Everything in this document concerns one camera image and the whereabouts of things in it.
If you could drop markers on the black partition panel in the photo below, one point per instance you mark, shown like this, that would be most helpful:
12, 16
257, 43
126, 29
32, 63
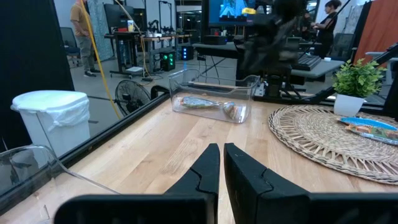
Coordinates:
31, 62

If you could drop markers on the grey desk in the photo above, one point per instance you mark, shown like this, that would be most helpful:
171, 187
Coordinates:
326, 67

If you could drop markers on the orange partition panel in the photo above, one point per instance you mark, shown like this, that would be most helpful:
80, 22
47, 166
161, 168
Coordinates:
379, 28

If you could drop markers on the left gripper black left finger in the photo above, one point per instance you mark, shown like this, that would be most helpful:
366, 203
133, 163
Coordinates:
202, 174

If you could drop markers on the black floor fan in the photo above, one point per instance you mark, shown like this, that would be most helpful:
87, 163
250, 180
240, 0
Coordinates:
132, 96

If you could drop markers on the computer tower green lights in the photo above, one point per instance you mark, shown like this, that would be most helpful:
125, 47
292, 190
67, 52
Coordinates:
168, 60

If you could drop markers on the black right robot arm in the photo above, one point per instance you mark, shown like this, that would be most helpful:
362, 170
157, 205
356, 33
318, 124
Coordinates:
273, 62

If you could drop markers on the small green potted plant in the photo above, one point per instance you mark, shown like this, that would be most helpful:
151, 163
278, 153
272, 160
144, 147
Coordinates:
357, 77

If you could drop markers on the large display screen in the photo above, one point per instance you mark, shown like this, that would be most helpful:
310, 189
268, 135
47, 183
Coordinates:
230, 12

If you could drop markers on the black background workbench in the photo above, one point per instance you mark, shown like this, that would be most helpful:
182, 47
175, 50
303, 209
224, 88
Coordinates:
124, 35

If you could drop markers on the clear plastic container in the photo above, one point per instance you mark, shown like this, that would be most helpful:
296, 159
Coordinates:
199, 115
18, 174

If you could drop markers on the person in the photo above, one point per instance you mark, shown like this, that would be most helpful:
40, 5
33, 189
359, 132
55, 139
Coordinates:
82, 31
328, 31

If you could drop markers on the white trash bin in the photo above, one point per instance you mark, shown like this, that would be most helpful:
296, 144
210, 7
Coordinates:
53, 124

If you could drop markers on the blue granola bar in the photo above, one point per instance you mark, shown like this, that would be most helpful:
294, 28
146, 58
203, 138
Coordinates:
367, 122
199, 102
234, 110

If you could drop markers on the computer tower blue lights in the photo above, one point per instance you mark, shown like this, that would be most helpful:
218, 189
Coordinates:
187, 53

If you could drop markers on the blue snack packet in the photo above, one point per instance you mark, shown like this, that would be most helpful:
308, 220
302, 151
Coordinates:
376, 133

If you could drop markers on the round wicker placemat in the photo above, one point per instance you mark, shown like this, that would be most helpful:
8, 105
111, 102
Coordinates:
311, 137

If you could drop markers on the blue office chair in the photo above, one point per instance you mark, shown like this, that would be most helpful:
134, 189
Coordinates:
70, 43

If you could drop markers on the black backlit keyboard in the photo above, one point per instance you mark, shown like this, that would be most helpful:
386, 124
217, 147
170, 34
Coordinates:
306, 62

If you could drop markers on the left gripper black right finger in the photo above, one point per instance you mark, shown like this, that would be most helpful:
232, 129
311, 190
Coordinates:
245, 186

